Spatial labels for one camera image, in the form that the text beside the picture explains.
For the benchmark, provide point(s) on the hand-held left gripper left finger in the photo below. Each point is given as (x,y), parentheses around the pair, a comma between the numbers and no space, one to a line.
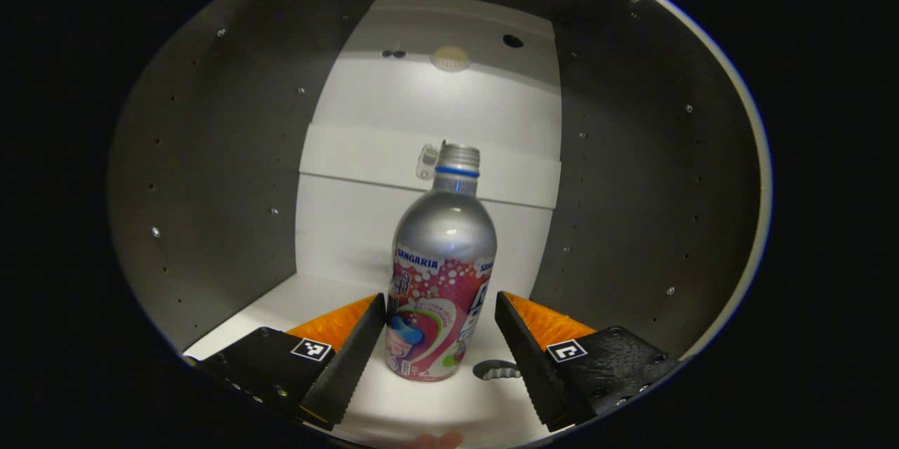
(344,372)

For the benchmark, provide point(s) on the silver bottle with pink label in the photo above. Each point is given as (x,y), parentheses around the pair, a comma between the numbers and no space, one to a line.
(442,259)

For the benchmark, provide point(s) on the dark grey cabinet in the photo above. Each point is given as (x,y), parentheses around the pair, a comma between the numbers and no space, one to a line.
(232,154)

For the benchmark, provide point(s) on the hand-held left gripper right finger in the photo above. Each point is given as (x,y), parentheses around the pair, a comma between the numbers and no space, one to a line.
(534,365)

